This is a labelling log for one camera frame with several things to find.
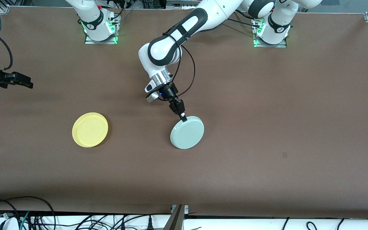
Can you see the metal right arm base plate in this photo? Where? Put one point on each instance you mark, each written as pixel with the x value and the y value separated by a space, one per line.
pixel 89 42

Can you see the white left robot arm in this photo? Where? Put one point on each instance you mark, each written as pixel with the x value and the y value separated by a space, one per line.
pixel 164 51

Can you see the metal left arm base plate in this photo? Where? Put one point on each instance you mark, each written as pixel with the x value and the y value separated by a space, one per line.
pixel 280 46

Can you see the black power plug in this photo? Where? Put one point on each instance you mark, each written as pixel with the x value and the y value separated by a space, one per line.
pixel 150 224

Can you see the yellow plate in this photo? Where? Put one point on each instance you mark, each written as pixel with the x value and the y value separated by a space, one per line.
pixel 90 130

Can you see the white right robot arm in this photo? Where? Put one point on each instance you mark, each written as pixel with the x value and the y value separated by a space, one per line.
pixel 91 16

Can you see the grey power strip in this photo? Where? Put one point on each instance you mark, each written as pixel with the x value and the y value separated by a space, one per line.
pixel 180 4

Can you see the aluminium frame profile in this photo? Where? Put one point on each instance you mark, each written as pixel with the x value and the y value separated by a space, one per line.
pixel 176 220

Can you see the pale green plate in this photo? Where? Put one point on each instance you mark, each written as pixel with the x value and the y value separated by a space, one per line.
pixel 188 134

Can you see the brown table cover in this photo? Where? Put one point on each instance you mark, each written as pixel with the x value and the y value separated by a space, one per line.
pixel 267 95

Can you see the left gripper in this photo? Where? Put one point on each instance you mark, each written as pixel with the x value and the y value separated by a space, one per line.
pixel 170 92

